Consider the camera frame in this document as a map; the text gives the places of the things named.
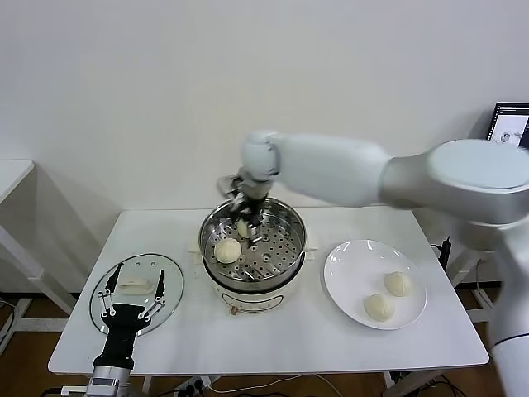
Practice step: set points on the stainless steel steamer basket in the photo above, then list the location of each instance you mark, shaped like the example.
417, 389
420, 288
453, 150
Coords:
277, 252

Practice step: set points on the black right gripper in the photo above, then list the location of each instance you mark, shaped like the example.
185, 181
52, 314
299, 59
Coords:
254, 204

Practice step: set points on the white round plate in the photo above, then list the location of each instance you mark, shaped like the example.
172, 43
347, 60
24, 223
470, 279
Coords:
351, 281

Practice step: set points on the white power strip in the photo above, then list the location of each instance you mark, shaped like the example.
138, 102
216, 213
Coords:
193, 385

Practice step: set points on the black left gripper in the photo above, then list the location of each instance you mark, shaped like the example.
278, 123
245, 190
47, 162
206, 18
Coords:
123, 326

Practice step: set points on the grey open laptop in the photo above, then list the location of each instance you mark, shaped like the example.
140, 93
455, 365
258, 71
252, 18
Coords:
510, 124

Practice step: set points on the round glass pot lid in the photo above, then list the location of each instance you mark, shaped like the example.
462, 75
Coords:
173, 289

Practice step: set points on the white empty side table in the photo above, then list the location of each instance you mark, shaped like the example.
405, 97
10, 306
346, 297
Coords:
12, 173

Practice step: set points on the white electric cooker pot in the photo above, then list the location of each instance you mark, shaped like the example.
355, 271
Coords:
252, 299

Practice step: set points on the white steamed baozi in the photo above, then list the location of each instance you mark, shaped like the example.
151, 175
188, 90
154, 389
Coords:
227, 251
378, 307
243, 228
398, 283

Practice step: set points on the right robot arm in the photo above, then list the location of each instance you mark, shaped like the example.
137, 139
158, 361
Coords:
330, 165

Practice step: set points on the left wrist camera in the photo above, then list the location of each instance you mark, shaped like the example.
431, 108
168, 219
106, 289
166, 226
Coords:
76, 389

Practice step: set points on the black cylindrical post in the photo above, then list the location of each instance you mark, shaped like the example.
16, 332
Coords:
444, 252

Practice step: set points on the white laptop side table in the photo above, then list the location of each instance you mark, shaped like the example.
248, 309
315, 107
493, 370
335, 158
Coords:
467, 264

